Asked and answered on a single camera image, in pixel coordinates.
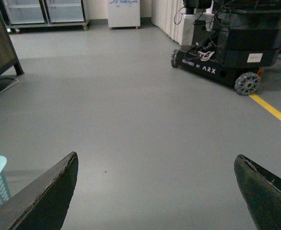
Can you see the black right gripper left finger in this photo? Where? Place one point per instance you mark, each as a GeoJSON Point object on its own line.
{"type": "Point", "coordinates": [43, 204]}

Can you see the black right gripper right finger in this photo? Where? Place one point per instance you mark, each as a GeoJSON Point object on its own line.
{"type": "Point", "coordinates": [261, 191]}

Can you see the black ARX mobile robot base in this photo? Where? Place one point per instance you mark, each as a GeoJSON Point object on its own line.
{"type": "Point", "coordinates": [242, 37]}

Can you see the glass door display fridge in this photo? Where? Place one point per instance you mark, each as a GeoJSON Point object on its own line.
{"type": "Point", "coordinates": [19, 14]}

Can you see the white chest freezer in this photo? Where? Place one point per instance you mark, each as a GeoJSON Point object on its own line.
{"type": "Point", "coordinates": [123, 13]}

